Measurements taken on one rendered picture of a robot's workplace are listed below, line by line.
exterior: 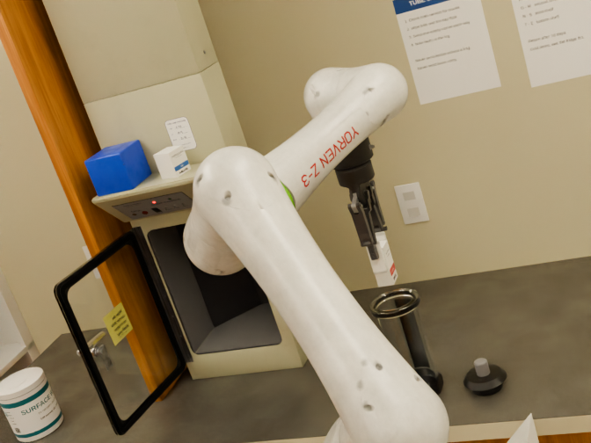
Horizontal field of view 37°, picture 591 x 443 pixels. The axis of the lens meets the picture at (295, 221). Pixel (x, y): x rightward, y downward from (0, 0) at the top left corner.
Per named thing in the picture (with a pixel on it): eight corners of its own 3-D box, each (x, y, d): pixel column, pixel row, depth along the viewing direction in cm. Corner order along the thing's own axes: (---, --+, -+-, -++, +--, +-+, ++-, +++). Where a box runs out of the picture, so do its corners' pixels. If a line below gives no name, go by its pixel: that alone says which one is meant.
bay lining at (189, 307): (227, 308, 252) (185, 194, 241) (310, 295, 242) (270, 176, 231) (193, 353, 231) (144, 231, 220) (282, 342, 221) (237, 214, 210)
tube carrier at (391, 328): (401, 374, 202) (375, 291, 195) (448, 369, 197) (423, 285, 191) (390, 402, 192) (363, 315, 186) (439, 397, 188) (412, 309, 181)
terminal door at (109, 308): (187, 366, 231) (132, 228, 218) (120, 439, 206) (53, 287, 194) (185, 366, 231) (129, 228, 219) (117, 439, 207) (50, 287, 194)
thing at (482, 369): (469, 377, 194) (461, 352, 192) (511, 373, 190) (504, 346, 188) (463, 402, 186) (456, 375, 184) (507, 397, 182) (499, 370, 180)
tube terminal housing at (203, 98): (226, 331, 256) (130, 76, 232) (330, 317, 243) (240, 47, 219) (192, 380, 234) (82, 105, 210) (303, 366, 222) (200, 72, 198)
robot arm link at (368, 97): (233, 165, 152) (264, 216, 157) (274, 166, 143) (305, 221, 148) (361, 54, 169) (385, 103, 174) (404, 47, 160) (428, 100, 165)
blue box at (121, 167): (118, 181, 215) (104, 147, 212) (152, 173, 211) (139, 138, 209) (98, 197, 207) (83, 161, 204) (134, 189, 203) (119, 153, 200)
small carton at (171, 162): (176, 170, 207) (167, 147, 205) (191, 169, 204) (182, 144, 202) (162, 179, 203) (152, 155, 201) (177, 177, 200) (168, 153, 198)
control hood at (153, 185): (127, 219, 220) (113, 182, 217) (244, 195, 207) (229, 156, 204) (105, 238, 210) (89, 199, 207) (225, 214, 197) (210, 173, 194)
